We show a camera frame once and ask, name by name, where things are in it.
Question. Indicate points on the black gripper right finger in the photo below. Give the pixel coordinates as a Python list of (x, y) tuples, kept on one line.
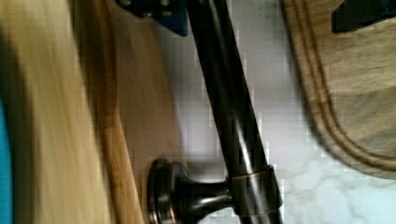
[(353, 15)]

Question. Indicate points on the blue round object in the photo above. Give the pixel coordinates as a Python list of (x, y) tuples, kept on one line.
[(6, 187)]

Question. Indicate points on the dark wooden cutting board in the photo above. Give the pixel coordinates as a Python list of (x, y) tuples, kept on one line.
[(349, 84)]

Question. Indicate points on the light bamboo drawer cabinet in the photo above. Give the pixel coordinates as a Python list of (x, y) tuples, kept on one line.
[(88, 109)]

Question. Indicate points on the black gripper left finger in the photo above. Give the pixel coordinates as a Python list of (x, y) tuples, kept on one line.
[(170, 14)]

